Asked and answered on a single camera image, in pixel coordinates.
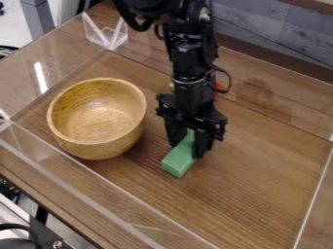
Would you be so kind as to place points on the red plush tomato toy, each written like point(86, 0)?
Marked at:
point(215, 85)

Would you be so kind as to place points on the clear acrylic tray walls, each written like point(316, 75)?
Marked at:
point(257, 194)

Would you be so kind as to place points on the green rectangular block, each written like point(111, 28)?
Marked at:
point(179, 159)

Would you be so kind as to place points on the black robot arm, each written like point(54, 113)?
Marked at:
point(183, 24)

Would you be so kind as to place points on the brown wooden bowl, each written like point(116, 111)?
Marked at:
point(96, 117)

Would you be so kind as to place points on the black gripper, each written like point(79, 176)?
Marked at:
point(205, 118)

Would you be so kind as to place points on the black metal bracket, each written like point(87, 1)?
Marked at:
point(48, 238)

